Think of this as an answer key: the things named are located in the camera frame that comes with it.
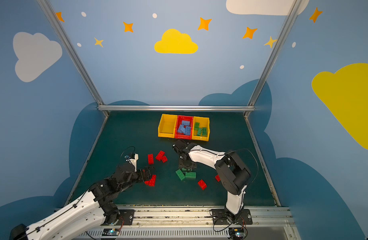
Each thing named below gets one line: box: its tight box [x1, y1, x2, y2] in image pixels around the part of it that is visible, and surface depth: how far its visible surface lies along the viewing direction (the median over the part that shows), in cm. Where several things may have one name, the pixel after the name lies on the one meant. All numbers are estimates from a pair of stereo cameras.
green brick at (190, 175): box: [185, 172, 197, 179], surface depth 90 cm
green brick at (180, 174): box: [175, 168, 186, 180], surface depth 90 cm
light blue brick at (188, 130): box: [185, 126, 191, 136], surface depth 109 cm
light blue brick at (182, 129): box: [178, 124, 187, 135], surface depth 110 cm
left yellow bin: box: [158, 113, 178, 139], surface depth 113 cm
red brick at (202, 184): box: [197, 179, 207, 191], surface depth 86 cm
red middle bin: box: [175, 115, 194, 140], surface depth 109 cm
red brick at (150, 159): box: [147, 153, 155, 165], surface depth 95 cm
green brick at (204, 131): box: [201, 127, 207, 136], surface depth 112 cm
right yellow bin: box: [192, 116, 210, 142], surface depth 110 cm
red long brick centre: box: [155, 150, 168, 163], surface depth 97 cm
